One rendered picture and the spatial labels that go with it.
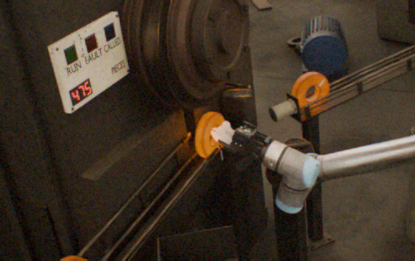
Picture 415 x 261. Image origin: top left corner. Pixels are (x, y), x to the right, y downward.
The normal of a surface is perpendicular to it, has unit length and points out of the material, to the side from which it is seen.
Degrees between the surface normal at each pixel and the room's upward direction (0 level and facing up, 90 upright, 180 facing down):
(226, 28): 90
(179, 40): 79
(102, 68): 90
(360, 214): 0
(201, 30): 66
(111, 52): 90
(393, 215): 0
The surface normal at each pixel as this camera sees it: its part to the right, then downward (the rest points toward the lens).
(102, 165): -0.12, -0.87
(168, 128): 0.87, 0.14
